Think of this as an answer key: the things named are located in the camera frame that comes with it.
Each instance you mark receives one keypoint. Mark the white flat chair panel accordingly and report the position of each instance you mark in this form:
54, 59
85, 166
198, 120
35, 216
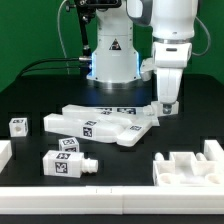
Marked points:
110, 114

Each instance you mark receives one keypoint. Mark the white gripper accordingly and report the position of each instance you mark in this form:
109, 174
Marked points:
168, 62

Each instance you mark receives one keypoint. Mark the white left border block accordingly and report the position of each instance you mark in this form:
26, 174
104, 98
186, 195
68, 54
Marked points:
5, 153

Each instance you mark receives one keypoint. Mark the white border block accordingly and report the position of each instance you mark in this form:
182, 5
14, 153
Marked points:
213, 151
5, 153

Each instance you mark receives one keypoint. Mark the white chair back frame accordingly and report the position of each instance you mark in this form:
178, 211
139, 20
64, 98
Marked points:
100, 131

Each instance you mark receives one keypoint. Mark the white right border block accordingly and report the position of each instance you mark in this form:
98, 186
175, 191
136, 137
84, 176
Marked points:
213, 151

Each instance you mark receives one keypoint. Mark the small white tagged cube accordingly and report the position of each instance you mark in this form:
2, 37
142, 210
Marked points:
69, 144

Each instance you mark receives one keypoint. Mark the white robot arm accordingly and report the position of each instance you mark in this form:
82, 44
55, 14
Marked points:
115, 61

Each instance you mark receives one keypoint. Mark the white front border rail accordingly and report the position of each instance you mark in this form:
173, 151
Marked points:
112, 200

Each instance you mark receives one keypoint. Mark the white chair seat block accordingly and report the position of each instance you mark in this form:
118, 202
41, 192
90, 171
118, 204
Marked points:
186, 169

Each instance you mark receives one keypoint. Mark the black camera stand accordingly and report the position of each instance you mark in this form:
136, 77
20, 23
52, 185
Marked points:
86, 11

